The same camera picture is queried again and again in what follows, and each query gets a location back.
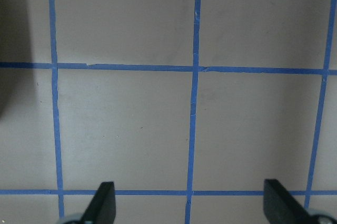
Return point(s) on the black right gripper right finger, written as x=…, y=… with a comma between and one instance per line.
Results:
x=281, y=207

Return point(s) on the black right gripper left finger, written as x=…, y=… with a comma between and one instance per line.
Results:
x=102, y=208

